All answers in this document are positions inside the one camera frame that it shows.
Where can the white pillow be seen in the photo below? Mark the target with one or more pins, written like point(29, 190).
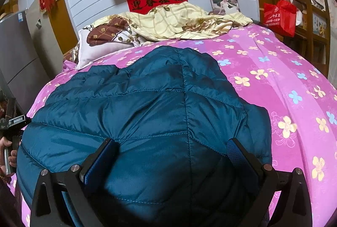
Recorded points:
point(88, 54)

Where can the grey refrigerator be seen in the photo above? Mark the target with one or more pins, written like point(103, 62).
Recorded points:
point(30, 55)

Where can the person's left hand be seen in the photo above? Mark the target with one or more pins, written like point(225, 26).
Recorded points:
point(8, 159)

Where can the wooden shelf unit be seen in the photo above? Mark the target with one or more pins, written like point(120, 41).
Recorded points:
point(312, 39)

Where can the red shopping bag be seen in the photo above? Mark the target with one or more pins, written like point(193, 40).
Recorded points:
point(280, 18)

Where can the cream brown floral quilt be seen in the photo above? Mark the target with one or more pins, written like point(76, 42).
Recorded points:
point(183, 21)

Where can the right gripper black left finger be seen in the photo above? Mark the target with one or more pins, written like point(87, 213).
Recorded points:
point(66, 198)

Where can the teal quilted down jacket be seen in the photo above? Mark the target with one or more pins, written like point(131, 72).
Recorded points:
point(171, 114)

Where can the wall photo of woman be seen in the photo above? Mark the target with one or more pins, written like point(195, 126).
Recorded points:
point(225, 7)

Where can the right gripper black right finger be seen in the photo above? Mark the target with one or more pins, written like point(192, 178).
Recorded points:
point(278, 198)

